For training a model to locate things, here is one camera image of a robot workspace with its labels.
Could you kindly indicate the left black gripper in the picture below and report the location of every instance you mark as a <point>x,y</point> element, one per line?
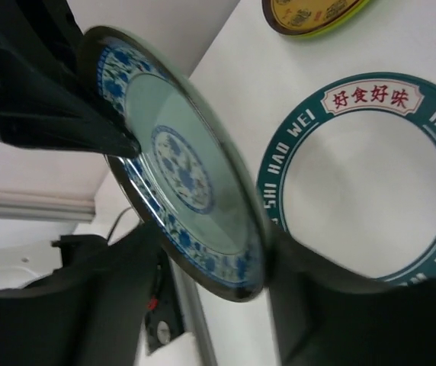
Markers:
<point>42,106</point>

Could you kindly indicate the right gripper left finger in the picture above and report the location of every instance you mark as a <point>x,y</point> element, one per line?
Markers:
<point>89,311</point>

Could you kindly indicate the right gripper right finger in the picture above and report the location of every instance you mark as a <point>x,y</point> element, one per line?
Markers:
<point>324,314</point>

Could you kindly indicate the white plate grey rim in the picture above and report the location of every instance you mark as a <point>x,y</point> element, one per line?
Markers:
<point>351,173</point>

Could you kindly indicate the dark green plate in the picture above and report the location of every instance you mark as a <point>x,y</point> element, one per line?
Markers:
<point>189,176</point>

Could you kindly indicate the yellow brown patterned plate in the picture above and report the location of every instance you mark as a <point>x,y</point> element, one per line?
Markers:
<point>308,18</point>

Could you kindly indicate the lime green plate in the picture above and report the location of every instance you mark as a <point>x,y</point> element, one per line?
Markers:
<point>340,26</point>

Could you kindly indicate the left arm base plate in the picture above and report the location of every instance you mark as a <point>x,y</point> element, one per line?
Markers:
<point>163,321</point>

